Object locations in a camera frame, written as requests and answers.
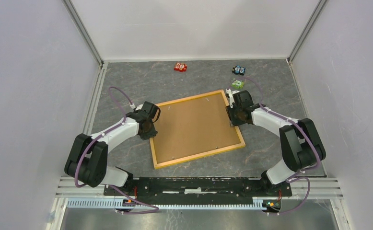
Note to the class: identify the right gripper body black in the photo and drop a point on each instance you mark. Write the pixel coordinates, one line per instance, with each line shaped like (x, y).
(238, 109)

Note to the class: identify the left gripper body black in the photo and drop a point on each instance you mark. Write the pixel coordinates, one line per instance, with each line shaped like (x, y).
(151, 132)

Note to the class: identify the wooden picture frame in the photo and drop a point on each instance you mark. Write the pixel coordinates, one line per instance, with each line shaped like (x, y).
(161, 165)

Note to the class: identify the brown cardboard backing board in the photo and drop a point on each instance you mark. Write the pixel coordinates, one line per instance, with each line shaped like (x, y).
(196, 127)

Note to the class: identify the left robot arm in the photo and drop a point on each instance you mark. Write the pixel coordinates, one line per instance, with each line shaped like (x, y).
(87, 160)

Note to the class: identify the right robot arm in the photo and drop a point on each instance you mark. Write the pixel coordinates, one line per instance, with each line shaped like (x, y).
(301, 145)

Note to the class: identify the green toy block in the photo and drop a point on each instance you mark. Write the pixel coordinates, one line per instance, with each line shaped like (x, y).
(238, 84)

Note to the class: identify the black blue toy block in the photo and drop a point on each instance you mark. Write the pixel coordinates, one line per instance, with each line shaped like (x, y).
(238, 70)

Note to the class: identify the red toy block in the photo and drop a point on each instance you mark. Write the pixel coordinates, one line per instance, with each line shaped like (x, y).
(181, 67)

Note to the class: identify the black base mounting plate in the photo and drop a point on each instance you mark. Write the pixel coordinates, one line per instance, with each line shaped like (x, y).
(202, 190)

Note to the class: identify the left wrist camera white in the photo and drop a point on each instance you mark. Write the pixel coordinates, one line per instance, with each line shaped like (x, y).
(136, 107)

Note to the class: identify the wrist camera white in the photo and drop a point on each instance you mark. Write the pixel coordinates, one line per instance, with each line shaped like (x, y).
(136, 107)
(229, 95)

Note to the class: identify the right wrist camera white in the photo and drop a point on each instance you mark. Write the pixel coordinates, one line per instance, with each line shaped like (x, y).
(229, 95)

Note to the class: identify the aluminium rail base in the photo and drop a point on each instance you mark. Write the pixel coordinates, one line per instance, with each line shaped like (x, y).
(87, 197)

